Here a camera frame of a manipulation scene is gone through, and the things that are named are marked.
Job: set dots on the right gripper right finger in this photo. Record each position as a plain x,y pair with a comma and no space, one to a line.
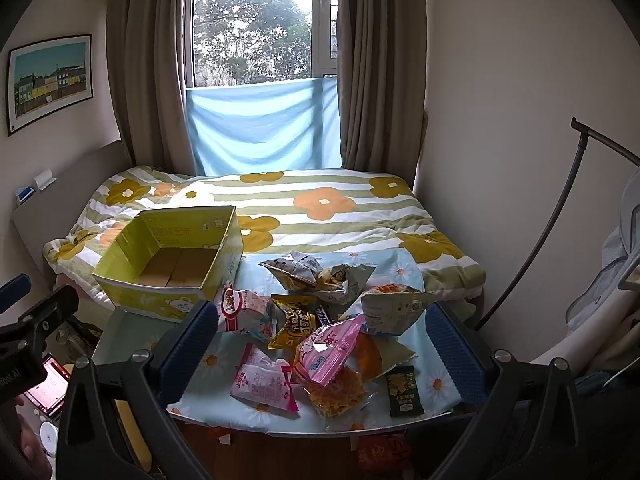
464,354

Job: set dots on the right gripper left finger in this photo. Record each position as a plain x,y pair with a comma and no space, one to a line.
180,350

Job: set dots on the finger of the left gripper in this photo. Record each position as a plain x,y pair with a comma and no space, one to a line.
14,291
54,310

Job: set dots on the dark green cracker packet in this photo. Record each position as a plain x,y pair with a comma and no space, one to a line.
403,392

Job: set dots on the red white snack bag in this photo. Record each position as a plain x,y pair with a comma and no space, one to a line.
245,312

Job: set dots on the pink white snack packet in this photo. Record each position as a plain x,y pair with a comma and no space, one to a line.
262,380

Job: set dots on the white green chip bag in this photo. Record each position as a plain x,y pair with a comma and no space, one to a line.
391,309

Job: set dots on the clear waffle packet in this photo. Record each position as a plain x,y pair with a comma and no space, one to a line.
344,393

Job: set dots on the yellow cocoa snack bag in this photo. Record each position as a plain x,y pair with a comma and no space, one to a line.
300,321

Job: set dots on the pink striped candy bag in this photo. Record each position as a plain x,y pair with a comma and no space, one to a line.
321,355

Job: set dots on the grey potato chip bag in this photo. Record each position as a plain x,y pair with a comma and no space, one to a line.
342,283

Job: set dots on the dark chocolate bar wrapper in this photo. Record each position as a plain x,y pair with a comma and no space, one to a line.
322,316

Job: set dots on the person left hand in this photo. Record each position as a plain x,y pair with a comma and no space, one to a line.
33,451

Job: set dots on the grey bed headboard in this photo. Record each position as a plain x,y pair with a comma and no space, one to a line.
51,213

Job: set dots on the blue item on headboard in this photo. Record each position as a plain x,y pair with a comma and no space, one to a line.
23,194

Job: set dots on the green cardboard box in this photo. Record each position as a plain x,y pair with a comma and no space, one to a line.
164,261

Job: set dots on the orange snack packet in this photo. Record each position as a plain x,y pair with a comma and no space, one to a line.
377,355

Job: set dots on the white item on headboard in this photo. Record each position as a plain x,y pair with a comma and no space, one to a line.
44,179

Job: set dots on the floral daisy tablecloth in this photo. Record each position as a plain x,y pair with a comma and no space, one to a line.
207,398

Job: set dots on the grey clothes on chair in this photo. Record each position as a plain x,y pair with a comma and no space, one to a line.
603,322

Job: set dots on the floral striped bed quilt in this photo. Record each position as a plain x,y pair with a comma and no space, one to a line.
317,210

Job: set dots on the framed city picture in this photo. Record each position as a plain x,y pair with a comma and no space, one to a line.
47,76

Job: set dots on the light blue window cloth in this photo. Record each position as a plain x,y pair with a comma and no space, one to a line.
281,125

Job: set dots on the left brown curtain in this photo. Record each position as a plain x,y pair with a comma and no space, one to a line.
145,66

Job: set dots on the brown curtain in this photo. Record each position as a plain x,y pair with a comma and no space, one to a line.
145,66
381,76

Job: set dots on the right brown curtain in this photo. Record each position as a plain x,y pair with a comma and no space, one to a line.
381,76

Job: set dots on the white window frame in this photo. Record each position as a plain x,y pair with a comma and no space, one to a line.
236,42

